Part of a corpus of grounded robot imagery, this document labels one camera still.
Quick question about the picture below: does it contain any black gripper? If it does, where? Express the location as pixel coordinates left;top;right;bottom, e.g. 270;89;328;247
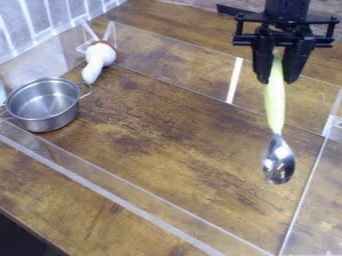
233;0;340;84

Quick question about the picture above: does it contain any green handled metal spoon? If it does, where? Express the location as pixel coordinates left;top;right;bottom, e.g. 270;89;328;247
263;52;295;185

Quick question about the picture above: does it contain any black bar on table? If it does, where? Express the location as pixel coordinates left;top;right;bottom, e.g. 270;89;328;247
217;4;267;22

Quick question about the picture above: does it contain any white toy mushroom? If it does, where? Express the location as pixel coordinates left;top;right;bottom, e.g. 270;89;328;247
82;40;116;84

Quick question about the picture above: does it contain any small steel pot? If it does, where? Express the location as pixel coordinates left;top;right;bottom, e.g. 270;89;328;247
0;77;94;133

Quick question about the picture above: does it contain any clear acrylic enclosure wall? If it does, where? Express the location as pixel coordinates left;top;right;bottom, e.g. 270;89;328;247
0;23;340;255

